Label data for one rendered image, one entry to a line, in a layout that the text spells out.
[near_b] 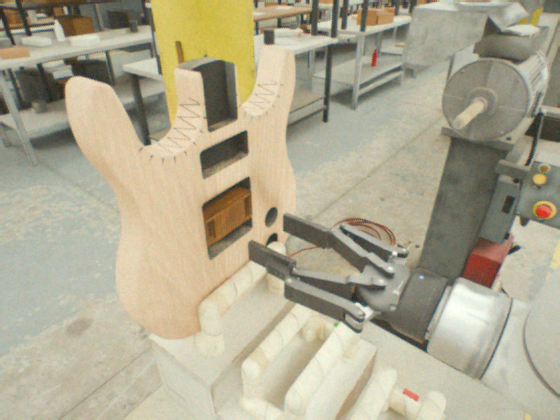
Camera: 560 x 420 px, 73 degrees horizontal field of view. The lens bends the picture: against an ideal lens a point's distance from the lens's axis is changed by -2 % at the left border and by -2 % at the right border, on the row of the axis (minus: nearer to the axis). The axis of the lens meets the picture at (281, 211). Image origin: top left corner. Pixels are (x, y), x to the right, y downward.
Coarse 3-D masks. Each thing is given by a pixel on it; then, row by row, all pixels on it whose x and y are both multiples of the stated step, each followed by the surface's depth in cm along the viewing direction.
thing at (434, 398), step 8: (432, 392) 62; (424, 400) 61; (432, 400) 60; (440, 400) 60; (424, 408) 59; (432, 408) 59; (440, 408) 59; (424, 416) 58; (432, 416) 58; (440, 416) 59
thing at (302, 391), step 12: (336, 336) 61; (348, 336) 61; (324, 348) 59; (336, 348) 59; (312, 360) 58; (324, 360) 57; (336, 360) 58; (312, 372) 55; (324, 372) 56; (300, 384) 54; (312, 384) 54; (288, 396) 53; (300, 396) 53; (312, 396) 54; (300, 408) 52
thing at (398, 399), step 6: (396, 396) 68; (402, 396) 68; (390, 402) 68; (396, 402) 68; (402, 402) 68; (408, 402) 67; (414, 402) 68; (396, 408) 68; (402, 408) 67; (408, 408) 67; (414, 408) 67; (402, 414) 68; (408, 414) 67; (414, 414) 66
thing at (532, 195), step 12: (540, 156) 116; (552, 156) 116; (552, 168) 112; (516, 180) 140; (528, 180) 117; (552, 180) 113; (528, 192) 119; (540, 192) 117; (552, 192) 115; (516, 204) 123; (528, 204) 120; (540, 204) 118; (552, 204) 116; (528, 216) 122; (552, 216) 118
